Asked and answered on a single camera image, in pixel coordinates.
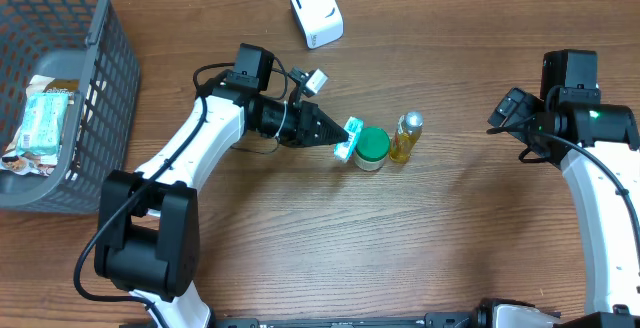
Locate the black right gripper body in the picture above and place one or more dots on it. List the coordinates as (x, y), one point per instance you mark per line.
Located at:
(514, 110)

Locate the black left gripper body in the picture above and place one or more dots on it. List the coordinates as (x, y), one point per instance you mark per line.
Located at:
(279, 119)

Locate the teal white tissue pack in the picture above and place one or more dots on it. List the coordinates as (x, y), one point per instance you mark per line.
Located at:
(344, 150)

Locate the green white can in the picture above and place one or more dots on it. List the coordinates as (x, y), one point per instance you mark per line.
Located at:
(372, 148)

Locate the yellow drink bottle grey cap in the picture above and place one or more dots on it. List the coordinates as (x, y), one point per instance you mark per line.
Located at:
(408, 131)

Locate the mint green tissue pack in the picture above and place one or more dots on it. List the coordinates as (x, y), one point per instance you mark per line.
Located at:
(42, 124)

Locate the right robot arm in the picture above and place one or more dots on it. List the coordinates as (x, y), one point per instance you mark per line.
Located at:
(596, 148)

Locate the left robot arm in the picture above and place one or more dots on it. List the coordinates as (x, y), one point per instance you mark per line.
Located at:
(147, 244)

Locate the white barcode scanner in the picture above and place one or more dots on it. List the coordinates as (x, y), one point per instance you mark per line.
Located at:
(320, 21)

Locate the dark grey plastic basket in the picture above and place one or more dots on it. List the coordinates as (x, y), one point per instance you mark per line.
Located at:
(79, 40)

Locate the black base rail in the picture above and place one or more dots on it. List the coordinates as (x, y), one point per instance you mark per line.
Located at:
(429, 320)

